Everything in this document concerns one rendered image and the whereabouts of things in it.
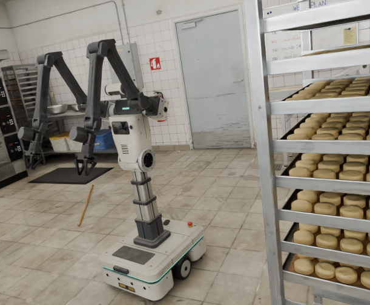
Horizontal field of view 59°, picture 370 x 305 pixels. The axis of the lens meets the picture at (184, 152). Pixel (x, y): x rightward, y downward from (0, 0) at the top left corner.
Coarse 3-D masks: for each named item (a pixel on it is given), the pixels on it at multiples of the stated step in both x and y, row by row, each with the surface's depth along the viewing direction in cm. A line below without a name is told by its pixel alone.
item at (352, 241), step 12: (300, 228) 91; (312, 228) 89; (324, 228) 87; (336, 228) 87; (300, 240) 84; (312, 240) 85; (324, 240) 82; (336, 240) 82; (348, 240) 81; (360, 240) 83; (360, 252) 78
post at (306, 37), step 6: (300, 6) 103; (306, 6) 102; (306, 36) 105; (306, 42) 105; (306, 48) 106; (312, 48) 107; (306, 72) 108; (312, 72) 108; (306, 78) 108; (312, 78) 108; (318, 300) 132
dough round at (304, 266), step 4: (296, 260) 90; (300, 260) 90; (304, 260) 90; (308, 260) 90; (296, 264) 89; (300, 264) 88; (304, 264) 88; (308, 264) 88; (312, 264) 88; (296, 268) 88; (300, 268) 87; (304, 268) 87; (308, 268) 87; (312, 268) 87; (300, 272) 87; (304, 272) 87; (308, 272) 87
